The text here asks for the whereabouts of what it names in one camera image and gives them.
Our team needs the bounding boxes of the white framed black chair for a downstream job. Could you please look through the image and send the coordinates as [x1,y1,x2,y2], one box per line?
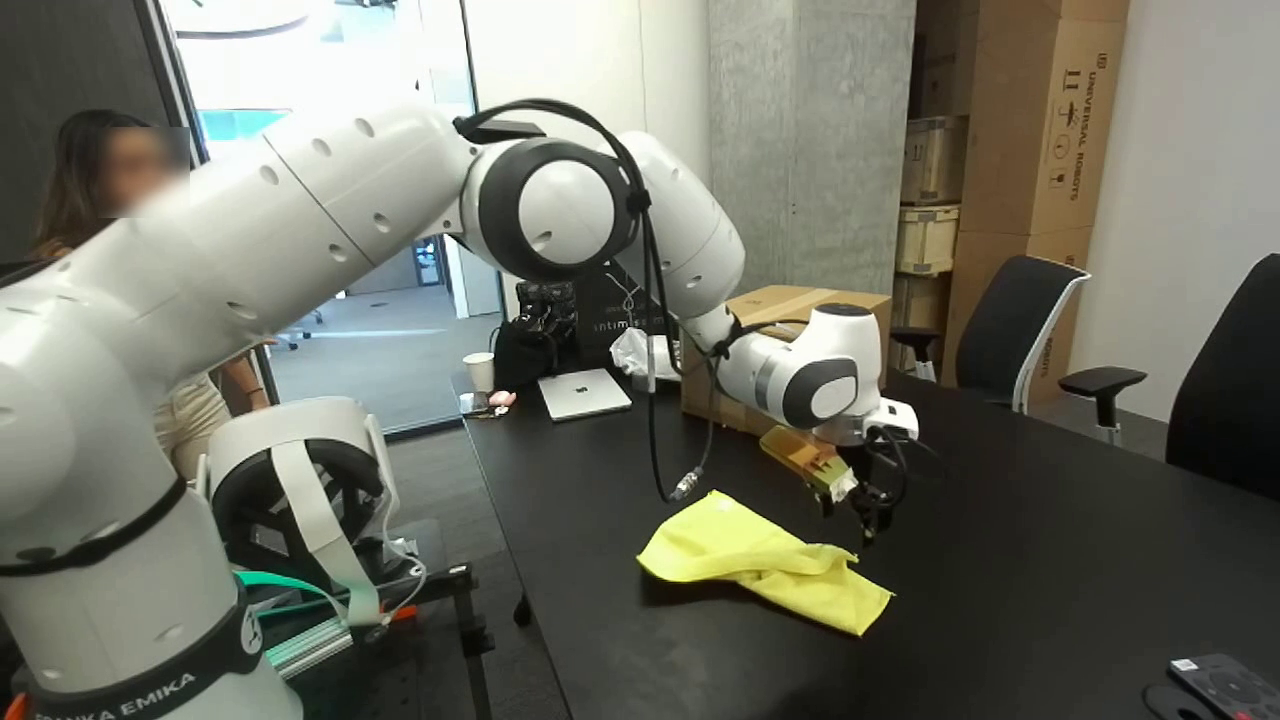
[954,252,1152,449]

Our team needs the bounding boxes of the small stacked cardboard box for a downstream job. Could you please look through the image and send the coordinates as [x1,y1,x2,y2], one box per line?
[887,274,954,342]
[898,202,960,281]

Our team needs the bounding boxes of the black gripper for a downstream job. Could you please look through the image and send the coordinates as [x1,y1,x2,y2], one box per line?
[854,437,920,543]

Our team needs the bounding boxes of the black tripod stand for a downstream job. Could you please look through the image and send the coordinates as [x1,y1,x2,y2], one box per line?
[377,557,535,720]

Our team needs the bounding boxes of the black bulky equipment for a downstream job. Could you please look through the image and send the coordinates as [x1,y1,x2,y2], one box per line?
[492,255,696,395]

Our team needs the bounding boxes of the yellow cloth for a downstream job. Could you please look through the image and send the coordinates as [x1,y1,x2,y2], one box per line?
[632,487,898,641]

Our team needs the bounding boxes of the white paper cup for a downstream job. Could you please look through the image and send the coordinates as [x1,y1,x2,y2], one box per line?
[460,348,500,402]

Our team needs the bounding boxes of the silver laptop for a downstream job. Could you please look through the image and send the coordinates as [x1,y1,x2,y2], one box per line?
[535,365,636,423]

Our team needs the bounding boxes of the green cable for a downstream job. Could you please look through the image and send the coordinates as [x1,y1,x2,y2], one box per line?
[234,566,433,671]

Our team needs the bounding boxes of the black office chair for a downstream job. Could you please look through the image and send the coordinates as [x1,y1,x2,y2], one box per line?
[1165,252,1280,506]

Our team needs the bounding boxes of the small black remote device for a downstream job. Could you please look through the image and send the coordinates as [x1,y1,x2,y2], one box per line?
[1150,647,1280,720]

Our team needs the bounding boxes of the brown cardboard box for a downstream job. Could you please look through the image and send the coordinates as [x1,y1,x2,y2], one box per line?
[675,281,898,440]

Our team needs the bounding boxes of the tall brown cardboard carton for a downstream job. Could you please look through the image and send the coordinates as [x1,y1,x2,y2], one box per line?
[938,0,1135,394]

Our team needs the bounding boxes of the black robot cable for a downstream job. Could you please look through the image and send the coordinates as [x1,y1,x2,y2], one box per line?
[453,97,719,509]

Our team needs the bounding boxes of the seated person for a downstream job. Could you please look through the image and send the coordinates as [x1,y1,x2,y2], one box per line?
[32,110,278,471]

